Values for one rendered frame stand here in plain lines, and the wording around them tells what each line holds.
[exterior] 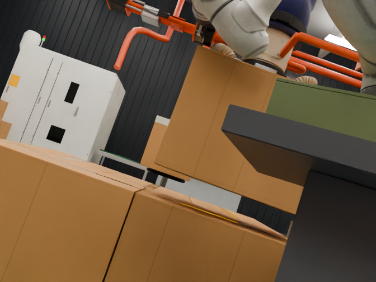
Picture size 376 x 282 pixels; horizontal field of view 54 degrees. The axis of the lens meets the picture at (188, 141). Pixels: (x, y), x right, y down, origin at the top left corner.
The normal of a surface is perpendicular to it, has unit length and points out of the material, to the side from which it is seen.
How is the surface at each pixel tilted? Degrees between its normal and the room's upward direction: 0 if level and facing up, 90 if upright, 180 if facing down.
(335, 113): 90
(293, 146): 90
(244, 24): 109
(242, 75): 90
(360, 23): 167
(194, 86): 90
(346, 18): 161
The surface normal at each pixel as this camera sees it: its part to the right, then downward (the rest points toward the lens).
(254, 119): -0.28, -0.19
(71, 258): 0.02, -0.10
